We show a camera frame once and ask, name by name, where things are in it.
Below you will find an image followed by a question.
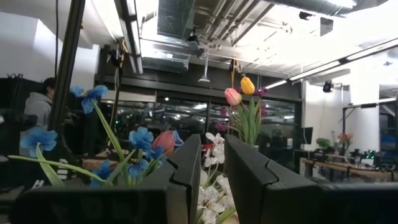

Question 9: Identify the orange artificial tulip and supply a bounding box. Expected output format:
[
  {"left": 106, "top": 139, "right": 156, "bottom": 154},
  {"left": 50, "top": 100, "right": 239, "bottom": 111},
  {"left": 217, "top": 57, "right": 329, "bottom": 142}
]
[{"left": 240, "top": 76, "right": 261, "bottom": 146}]

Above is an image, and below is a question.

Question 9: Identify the blue artificial flower spray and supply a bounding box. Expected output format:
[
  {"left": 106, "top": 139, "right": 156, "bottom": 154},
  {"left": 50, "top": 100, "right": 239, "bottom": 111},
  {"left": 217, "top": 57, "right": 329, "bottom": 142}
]
[{"left": 7, "top": 84, "right": 185, "bottom": 187}]

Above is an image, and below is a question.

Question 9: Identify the purple artificial flower spray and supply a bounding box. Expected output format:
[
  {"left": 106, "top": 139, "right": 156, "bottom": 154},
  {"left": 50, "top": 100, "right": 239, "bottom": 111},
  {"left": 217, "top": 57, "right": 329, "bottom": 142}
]
[{"left": 214, "top": 86, "right": 270, "bottom": 146}]

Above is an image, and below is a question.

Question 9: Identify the pink artificial tulip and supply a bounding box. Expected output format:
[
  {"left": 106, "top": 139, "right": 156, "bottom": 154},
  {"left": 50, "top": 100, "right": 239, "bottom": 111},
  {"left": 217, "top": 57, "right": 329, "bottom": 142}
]
[{"left": 224, "top": 88, "right": 249, "bottom": 146}]

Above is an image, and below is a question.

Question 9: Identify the black computer monitor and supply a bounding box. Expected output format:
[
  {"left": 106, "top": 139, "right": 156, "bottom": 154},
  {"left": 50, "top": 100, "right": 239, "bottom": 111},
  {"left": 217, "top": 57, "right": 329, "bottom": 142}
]
[{"left": 300, "top": 126, "right": 314, "bottom": 146}]

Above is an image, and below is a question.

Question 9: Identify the person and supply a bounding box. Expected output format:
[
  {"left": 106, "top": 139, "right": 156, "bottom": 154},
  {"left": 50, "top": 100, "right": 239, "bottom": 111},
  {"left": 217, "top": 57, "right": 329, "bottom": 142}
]
[{"left": 18, "top": 77, "right": 58, "bottom": 156}]

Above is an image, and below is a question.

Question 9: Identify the black aluminium rig frame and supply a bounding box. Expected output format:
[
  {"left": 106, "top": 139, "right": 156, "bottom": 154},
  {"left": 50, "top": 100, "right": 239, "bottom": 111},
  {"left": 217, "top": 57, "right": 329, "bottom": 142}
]
[{"left": 46, "top": 0, "right": 144, "bottom": 156}]

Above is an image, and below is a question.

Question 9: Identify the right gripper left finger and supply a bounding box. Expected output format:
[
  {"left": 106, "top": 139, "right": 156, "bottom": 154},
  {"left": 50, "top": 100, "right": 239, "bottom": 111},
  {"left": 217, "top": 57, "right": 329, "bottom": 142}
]
[{"left": 12, "top": 133, "right": 202, "bottom": 224}]

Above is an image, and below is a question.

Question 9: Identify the background wooden workbench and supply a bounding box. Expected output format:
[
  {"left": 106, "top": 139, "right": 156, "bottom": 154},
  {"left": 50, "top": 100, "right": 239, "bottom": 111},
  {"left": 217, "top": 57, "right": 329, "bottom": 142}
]
[{"left": 300, "top": 157, "right": 398, "bottom": 183}]

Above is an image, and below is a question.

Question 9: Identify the pink flower bouquet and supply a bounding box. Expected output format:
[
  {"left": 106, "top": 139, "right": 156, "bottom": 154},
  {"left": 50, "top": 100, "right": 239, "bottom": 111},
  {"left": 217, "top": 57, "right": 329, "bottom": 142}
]
[{"left": 338, "top": 133, "right": 354, "bottom": 150}]

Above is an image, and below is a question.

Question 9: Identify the red artificial tulip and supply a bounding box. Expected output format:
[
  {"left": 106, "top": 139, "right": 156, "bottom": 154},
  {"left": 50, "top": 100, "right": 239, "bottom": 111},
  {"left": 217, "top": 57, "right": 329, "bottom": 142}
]
[{"left": 151, "top": 130, "right": 177, "bottom": 156}]

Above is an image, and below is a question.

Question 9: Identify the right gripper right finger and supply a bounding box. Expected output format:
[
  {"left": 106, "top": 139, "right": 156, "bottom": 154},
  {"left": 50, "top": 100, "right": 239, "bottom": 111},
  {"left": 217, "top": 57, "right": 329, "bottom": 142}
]
[{"left": 224, "top": 134, "right": 398, "bottom": 224}]

